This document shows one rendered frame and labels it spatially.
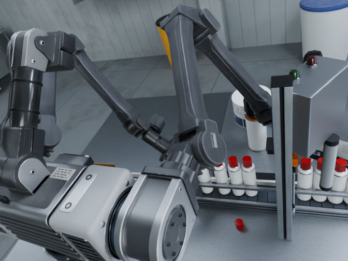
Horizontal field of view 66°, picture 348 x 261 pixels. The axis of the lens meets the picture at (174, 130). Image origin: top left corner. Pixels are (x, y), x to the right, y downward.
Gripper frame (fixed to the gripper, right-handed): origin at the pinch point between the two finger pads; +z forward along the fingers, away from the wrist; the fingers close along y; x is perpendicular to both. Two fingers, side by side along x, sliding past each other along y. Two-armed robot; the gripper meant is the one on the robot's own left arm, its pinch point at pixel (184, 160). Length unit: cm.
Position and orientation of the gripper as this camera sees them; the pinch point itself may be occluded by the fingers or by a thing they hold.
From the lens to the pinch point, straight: 110.8
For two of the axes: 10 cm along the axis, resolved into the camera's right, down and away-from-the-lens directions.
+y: 3.1, -6.5, 6.9
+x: -5.2, 5.0, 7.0
